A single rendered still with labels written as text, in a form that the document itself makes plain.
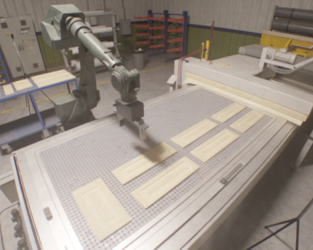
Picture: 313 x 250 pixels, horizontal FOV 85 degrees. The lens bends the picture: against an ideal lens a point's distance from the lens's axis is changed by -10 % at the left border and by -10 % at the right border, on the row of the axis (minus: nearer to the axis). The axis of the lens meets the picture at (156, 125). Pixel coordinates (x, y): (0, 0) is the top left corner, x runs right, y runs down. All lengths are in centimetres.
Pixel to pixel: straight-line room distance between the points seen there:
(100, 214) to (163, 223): 47
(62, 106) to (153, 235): 180
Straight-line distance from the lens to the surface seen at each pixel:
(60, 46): 216
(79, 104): 256
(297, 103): 299
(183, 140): 209
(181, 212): 152
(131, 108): 147
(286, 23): 656
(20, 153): 245
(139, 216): 150
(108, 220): 150
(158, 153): 190
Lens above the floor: 217
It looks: 34 degrees down
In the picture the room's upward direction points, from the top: straight up
